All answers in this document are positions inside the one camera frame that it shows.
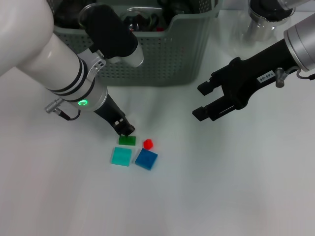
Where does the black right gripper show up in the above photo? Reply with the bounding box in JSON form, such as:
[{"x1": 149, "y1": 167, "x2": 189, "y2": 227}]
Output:
[{"x1": 192, "y1": 39, "x2": 300, "y2": 121}]

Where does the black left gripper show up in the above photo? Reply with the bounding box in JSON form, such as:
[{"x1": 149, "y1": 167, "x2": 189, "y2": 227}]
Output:
[{"x1": 93, "y1": 94, "x2": 136, "y2": 136}]

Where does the green toy brick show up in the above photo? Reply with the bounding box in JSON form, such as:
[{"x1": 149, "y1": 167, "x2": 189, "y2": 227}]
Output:
[{"x1": 118, "y1": 135, "x2": 137, "y2": 146}]

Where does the cyan square toy brick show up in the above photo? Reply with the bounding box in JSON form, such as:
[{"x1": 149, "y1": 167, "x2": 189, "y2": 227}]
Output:
[{"x1": 110, "y1": 147, "x2": 133, "y2": 167}]

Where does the blue square toy brick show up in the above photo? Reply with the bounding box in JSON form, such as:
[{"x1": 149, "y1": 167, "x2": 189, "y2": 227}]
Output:
[{"x1": 134, "y1": 147, "x2": 158, "y2": 171}]

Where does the grey perforated storage bin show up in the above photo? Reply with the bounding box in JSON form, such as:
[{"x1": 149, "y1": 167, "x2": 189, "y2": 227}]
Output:
[{"x1": 46, "y1": 0, "x2": 223, "y2": 87}]

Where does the clear glass flask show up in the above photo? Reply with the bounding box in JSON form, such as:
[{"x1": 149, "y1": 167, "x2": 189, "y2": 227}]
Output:
[{"x1": 216, "y1": 0, "x2": 296, "y2": 59}]

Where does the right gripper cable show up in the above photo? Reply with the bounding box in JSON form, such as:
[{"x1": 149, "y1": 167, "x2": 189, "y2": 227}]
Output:
[{"x1": 275, "y1": 65, "x2": 315, "y2": 89}]

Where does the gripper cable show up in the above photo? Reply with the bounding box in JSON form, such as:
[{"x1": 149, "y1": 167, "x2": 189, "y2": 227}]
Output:
[
  {"x1": 275, "y1": 65, "x2": 315, "y2": 89},
  {"x1": 44, "y1": 97, "x2": 82, "y2": 121}
]

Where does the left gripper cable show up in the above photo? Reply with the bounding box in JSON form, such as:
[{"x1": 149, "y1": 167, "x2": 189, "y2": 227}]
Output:
[{"x1": 44, "y1": 97, "x2": 82, "y2": 121}]

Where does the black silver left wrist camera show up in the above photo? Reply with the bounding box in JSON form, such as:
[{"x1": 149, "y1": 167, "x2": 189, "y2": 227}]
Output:
[{"x1": 82, "y1": 4, "x2": 145, "y2": 68}]

